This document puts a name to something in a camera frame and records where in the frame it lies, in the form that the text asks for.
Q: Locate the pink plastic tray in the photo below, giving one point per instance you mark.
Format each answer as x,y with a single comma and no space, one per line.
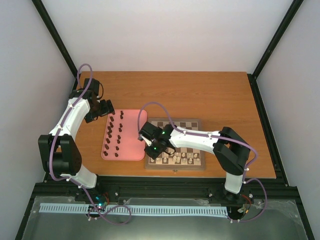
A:
130,148

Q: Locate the dark chess queen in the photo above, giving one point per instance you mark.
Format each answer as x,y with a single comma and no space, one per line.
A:
109,129

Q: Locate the light blue cable duct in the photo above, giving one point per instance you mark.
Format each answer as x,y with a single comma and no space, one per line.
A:
136,210

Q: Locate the wooden chess board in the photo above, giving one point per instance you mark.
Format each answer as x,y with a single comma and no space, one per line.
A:
189,124

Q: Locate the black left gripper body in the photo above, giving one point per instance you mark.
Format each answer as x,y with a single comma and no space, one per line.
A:
99,110

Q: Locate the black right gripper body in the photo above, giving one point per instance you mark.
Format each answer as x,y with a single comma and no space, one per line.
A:
156,152

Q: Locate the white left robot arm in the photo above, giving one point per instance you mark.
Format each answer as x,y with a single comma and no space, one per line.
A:
59,153

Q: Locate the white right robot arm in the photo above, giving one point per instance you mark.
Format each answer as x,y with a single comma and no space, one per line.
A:
231,151

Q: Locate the black aluminium frame rail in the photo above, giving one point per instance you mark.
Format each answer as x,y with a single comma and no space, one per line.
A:
219,99

